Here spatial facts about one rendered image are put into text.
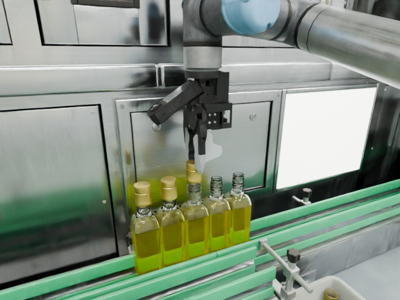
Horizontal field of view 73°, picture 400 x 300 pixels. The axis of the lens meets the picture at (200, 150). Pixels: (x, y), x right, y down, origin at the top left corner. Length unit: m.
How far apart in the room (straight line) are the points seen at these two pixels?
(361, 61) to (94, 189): 0.62
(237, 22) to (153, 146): 0.38
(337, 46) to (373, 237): 0.76
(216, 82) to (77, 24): 0.32
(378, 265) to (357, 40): 0.85
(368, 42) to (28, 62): 0.59
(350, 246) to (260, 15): 0.79
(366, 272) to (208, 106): 0.79
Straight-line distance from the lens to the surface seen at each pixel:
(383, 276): 1.11
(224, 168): 0.79
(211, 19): 0.48
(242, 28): 0.44
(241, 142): 0.80
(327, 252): 0.94
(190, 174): 0.59
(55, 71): 0.64
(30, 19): 0.66
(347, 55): 0.46
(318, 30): 0.48
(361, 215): 1.02
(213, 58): 0.53
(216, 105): 0.54
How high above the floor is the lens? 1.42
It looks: 19 degrees down
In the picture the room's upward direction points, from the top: straight up
